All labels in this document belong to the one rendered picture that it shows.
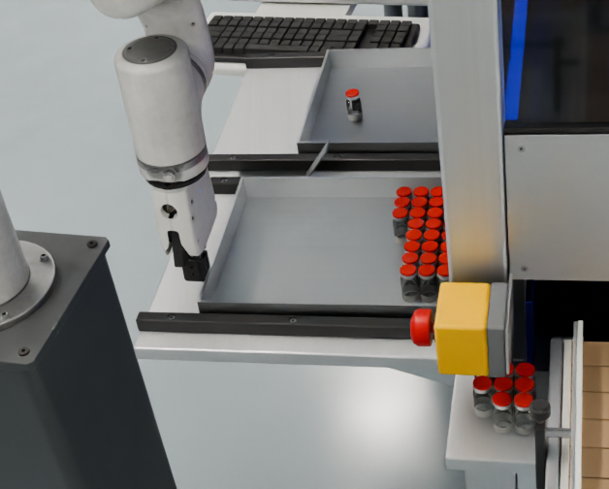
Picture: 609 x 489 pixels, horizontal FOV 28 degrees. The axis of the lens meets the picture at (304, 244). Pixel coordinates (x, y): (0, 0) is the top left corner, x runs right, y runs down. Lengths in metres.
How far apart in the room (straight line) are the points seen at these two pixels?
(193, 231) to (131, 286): 1.58
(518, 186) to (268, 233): 0.50
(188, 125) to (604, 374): 0.53
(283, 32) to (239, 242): 0.66
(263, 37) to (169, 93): 0.86
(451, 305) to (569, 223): 0.15
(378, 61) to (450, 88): 0.78
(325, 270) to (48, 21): 2.87
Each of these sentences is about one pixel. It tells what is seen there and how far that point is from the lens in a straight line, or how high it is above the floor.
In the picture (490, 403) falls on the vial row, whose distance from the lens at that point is 1.35.
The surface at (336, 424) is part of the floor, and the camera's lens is 2.58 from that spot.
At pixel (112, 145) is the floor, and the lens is 3.56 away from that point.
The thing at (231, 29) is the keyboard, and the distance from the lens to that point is 2.25.
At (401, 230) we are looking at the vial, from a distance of 1.57.
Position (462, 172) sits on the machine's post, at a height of 1.16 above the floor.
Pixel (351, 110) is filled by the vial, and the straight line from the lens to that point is 1.82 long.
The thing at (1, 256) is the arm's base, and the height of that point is 0.94.
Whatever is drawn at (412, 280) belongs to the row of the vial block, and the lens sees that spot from 1.48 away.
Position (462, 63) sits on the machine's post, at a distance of 1.17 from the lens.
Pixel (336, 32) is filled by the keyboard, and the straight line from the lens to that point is 2.19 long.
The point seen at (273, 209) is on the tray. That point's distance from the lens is 1.68.
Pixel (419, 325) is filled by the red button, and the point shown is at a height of 1.01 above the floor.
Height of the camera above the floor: 1.88
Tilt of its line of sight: 38 degrees down
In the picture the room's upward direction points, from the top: 10 degrees counter-clockwise
